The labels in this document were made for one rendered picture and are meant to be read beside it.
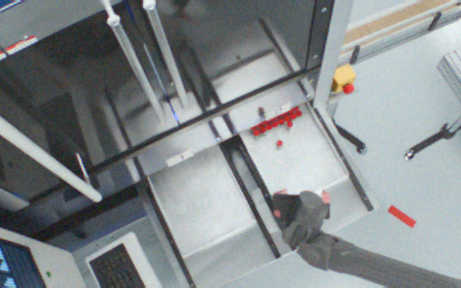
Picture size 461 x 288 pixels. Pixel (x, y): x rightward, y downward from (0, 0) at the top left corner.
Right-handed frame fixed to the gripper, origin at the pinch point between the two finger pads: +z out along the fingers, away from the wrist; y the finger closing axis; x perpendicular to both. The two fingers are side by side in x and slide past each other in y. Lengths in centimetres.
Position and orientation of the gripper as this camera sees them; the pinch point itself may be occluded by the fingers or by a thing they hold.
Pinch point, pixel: (304, 192)
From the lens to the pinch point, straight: 128.4
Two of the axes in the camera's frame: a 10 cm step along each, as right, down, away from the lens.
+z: 1.8, -5.0, 8.5
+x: 0.8, 8.7, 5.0
